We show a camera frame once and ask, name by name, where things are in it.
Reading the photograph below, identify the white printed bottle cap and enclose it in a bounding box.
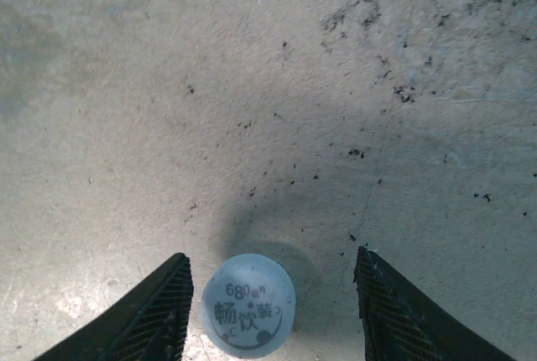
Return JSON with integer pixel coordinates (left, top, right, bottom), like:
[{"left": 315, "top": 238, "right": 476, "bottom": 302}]
[{"left": 200, "top": 254, "right": 297, "bottom": 358}]

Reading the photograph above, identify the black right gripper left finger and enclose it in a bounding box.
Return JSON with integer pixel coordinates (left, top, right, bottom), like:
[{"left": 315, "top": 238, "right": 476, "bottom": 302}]
[{"left": 33, "top": 252, "right": 195, "bottom": 361}]

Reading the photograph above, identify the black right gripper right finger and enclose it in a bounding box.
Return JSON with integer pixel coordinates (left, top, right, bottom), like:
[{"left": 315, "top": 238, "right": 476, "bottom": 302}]
[{"left": 352, "top": 246, "right": 518, "bottom": 361}]

